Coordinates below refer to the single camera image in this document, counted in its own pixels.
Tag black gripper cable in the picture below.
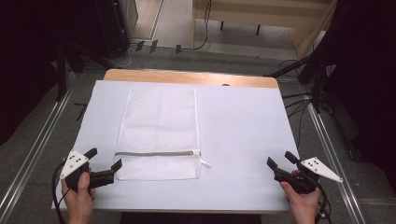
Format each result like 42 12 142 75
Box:
50 161 71 224
313 176 333 224

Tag black computer cabinet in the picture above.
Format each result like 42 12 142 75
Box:
92 0 139 60

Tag white floor cable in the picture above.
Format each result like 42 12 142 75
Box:
108 43 138 69

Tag white table cover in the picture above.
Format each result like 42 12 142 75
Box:
50 79 301 214

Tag black hanging cable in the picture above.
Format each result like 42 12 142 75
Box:
181 0 213 51

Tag wooden table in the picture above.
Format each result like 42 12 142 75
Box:
103 68 280 90

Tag person's left hand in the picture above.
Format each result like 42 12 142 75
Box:
61 172 98 217

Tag person's right hand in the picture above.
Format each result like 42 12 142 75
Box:
279 169 322 218

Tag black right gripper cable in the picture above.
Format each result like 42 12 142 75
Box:
313 176 333 224

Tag black curtain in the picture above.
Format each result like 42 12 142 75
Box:
0 0 104 147
323 0 396 194

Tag black floor cables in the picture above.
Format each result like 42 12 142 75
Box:
278 59 316 150

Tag metal floor rail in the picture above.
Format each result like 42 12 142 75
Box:
306 101 368 224
0 88 76 223

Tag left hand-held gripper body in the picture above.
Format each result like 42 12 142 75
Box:
59 150 116 193

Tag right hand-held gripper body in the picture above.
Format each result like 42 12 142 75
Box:
274 156 344 195

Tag person's dark clothing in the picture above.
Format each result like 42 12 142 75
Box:
120 212 263 224

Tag black metal stand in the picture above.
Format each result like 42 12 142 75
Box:
264 52 337 115
54 40 108 102

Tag white mesh laundry bag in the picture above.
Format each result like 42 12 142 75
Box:
114 87 213 182

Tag light wooden furniture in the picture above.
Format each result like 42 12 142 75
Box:
191 0 339 60

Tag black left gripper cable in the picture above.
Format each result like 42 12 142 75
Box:
50 161 71 224

